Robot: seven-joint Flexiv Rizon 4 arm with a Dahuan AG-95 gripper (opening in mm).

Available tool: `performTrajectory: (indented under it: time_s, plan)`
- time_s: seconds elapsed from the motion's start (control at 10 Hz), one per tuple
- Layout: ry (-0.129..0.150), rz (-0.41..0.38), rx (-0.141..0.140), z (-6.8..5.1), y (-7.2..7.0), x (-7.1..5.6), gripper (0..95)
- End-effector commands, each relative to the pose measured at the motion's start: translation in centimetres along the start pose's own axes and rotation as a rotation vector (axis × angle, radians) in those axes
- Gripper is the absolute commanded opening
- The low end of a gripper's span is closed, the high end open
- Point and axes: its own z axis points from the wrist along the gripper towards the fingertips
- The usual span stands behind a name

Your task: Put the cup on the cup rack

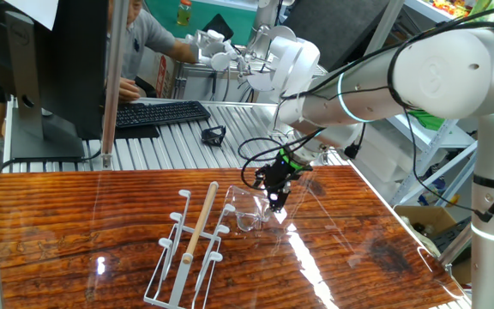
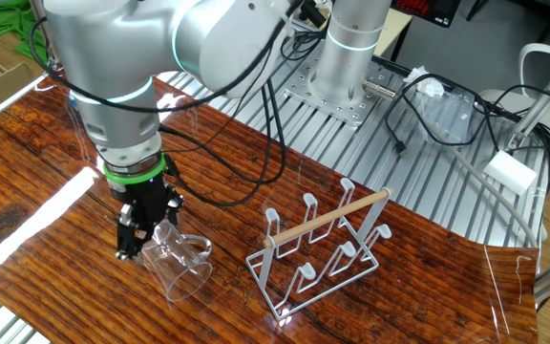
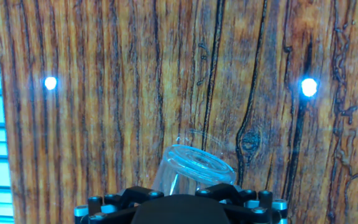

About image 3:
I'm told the wood grain table mat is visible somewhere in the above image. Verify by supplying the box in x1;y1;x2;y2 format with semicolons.
0;0;358;224

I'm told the clear glass cup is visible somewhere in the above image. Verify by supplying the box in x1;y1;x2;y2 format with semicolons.
150;144;237;197

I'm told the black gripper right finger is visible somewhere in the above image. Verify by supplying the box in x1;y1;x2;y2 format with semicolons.
194;182;288;224

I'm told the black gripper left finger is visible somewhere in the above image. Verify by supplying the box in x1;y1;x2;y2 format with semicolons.
74;185;165;224

